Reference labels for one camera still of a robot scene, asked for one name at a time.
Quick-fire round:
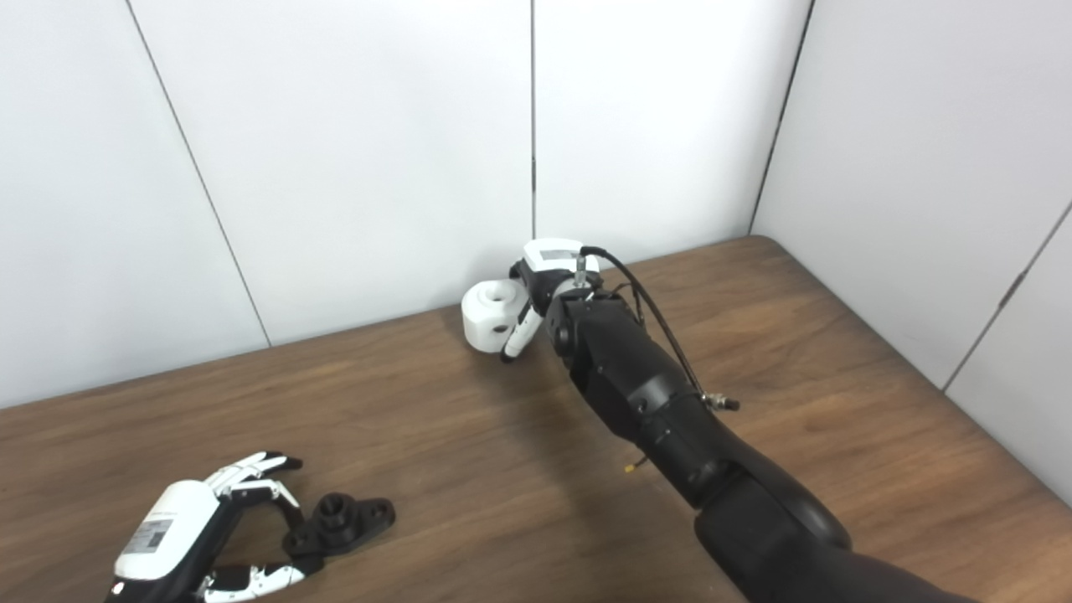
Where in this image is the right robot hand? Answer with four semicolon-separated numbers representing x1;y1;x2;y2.
501;239;600;363

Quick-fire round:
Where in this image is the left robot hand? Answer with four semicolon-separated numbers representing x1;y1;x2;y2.
105;451;323;603

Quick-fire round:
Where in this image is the round white piece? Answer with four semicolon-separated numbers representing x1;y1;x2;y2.
462;281;530;354

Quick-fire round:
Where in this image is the black holder part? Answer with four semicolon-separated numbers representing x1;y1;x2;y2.
283;493;396;558

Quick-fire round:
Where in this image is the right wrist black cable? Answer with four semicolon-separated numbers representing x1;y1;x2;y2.
578;246;740;411

